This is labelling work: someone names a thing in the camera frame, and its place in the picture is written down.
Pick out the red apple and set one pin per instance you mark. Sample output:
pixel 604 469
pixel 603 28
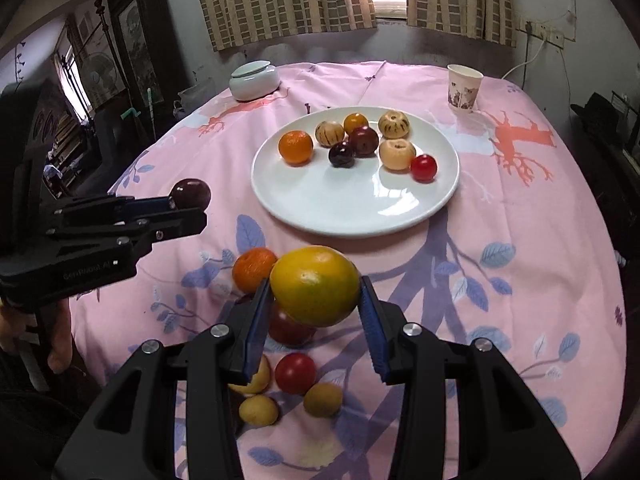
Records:
pixel 290 332

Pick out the pink printed tablecloth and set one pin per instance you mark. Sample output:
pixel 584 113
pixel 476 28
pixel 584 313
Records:
pixel 500 260

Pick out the beige round pear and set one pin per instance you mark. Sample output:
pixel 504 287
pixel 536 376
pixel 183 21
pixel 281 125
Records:
pixel 397 154

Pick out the dark red plum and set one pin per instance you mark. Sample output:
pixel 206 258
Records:
pixel 364 141

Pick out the white lidded ceramic jar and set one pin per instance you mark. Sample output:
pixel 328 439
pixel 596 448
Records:
pixel 252 85

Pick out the printed paper cup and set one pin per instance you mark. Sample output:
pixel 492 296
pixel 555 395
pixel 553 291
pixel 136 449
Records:
pixel 465 90

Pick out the white oval plate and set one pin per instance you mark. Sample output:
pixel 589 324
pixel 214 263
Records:
pixel 350 205

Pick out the dark framed picture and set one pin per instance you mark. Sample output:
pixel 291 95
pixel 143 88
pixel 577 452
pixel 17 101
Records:
pixel 135 45

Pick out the small beige striped melon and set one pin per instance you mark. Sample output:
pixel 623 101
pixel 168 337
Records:
pixel 330 133

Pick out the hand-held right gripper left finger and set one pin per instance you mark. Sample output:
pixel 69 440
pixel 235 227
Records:
pixel 255 330

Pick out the large beige striped melon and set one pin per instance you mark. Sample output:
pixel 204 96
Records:
pixel 394 124

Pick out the wide striped brown curtain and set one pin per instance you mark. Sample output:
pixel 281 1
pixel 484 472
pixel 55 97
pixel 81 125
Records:
pixel 280 0

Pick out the electric fan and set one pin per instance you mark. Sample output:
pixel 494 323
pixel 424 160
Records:
pixel 103 72

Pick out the dark purple plum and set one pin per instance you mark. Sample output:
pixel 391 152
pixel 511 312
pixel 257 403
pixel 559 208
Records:
pixel 342 155
pixel 191 192

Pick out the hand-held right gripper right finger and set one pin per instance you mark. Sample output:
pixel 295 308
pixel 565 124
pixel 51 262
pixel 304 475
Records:
pixel 372 330

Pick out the black hat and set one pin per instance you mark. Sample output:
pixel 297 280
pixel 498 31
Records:
pixel 595 107

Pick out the red cherry tomato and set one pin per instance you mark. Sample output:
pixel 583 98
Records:
pixel 295 374
pixel 423 167

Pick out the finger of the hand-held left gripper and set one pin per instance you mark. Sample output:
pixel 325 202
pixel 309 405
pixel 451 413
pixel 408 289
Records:
pixel 150 205
pixel 175 222

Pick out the small yellow orange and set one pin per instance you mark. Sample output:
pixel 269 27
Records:
pixel 355 122

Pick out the white wall power strip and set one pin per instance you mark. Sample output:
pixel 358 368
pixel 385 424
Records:
pixel 542 32

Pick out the orange tangerine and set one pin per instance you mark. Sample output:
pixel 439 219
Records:
pixel 295 147
pixel 250 270

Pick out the small tan longan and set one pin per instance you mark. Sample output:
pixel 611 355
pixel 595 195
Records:
pixel 323 400
pixel 258 410

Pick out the person's left hand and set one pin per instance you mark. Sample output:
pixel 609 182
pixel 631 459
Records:
pixel 59 345

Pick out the pale yellow smooth melon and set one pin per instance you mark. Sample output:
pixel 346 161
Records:
pixel 260 379

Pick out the narrow striped brown curtain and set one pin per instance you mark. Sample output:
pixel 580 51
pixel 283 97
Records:
pixel 460 0

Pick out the green yellow orange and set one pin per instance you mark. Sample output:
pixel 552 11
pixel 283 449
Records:
pixel 315 285

